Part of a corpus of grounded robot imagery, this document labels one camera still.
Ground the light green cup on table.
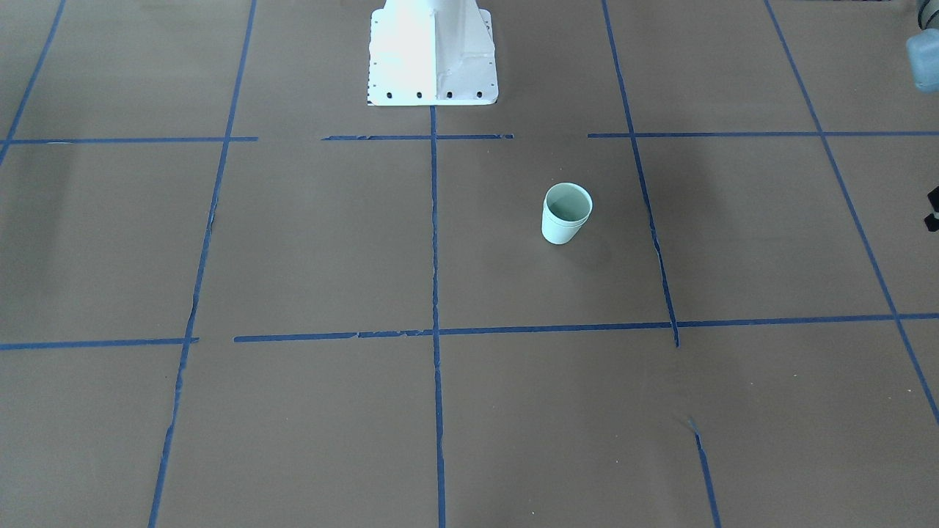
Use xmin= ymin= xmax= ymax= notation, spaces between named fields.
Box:
xmin=541 ymin=208 xmax=589 ymax=245

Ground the light green cup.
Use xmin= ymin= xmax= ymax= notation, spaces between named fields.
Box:
xmin=541 ymin=208 xmax=589 ymax=245
xmin=543 ymin=183 xmax=593 ymax=227

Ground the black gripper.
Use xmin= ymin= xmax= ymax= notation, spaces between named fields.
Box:
xmin=924 ymin=187 xmax=939 ymax=232

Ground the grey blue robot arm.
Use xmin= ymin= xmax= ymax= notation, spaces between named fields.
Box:
xmin=906 ymin=1 xmax=938 ymax=93

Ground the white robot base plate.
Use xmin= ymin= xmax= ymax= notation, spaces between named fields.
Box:
xmin=366 ymin=1 xmax=500 ymax=106

